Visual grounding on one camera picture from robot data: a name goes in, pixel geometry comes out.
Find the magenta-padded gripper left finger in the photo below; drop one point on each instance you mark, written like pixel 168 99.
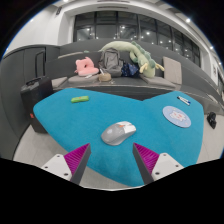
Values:
pixel 77 158

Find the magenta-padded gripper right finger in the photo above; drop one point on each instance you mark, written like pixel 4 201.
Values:
pixel 146 158

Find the grey white computer mouse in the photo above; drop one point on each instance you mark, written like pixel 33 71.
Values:
pixel 116 134

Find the round light blue mouse pad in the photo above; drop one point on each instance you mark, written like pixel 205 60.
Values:
pixel 176 116

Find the green whiteboard eraser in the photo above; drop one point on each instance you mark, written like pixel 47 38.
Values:
pixel 80 99

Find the white marker with blue cap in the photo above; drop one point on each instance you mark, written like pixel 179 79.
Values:
pixel 186 101

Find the black suitcase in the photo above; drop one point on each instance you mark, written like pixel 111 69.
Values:
pixel 35 96

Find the small black bag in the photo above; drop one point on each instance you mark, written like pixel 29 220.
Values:
pixel 211 120

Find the flat grey seat cushion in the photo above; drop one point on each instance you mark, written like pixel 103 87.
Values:
pixel 78 79
pixel 158 81
pixel 59 82

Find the grey curved stepped bench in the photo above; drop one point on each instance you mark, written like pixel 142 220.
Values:
pixel 128 82

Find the dark blue patterned bag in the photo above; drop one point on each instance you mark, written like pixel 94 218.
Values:
pixel 130 70

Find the pink plush cushion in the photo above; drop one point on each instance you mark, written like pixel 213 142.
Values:
pixel 86 68

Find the upright grey seat cushion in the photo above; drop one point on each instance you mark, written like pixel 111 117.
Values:
pixel 172 70

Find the long green dragon plush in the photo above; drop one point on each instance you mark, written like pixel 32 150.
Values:
pixel 143 60

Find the grey backpack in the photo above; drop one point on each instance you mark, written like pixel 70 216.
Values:
pixel 110 61

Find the dark glass window wall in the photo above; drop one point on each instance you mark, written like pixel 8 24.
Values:
pixel 133 30

